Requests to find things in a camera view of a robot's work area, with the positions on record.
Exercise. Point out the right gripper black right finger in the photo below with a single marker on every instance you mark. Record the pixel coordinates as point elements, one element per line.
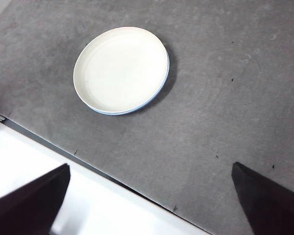
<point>269,203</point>

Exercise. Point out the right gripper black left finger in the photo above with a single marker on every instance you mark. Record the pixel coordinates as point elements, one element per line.
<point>31,203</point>

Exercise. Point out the white plate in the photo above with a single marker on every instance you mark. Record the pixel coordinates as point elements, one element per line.
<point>120,71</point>

